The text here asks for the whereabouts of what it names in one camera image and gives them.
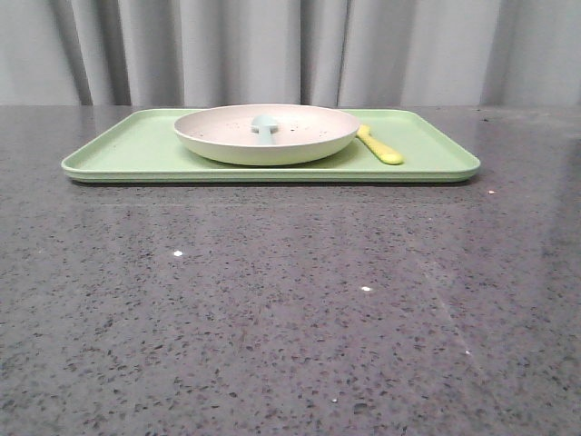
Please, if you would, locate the cream speckled round plate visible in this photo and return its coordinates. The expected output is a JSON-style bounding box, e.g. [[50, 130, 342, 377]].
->
[[173, 104, 360, 166]]

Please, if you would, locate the yellow plastic fork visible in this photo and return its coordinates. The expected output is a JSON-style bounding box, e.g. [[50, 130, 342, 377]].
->
[[357, 124, 404, 165]]

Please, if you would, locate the pale blue plastic spoon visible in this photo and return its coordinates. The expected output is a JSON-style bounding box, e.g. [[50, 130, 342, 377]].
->
[[251, 114, 278, 145]]

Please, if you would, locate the light green plastic tray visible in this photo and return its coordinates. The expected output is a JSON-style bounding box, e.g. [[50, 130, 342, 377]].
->
[[62, 108, 480, 183]]

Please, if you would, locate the grey pleated curtain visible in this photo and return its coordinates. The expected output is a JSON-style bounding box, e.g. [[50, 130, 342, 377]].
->
[[1, 1, 580, 107]]

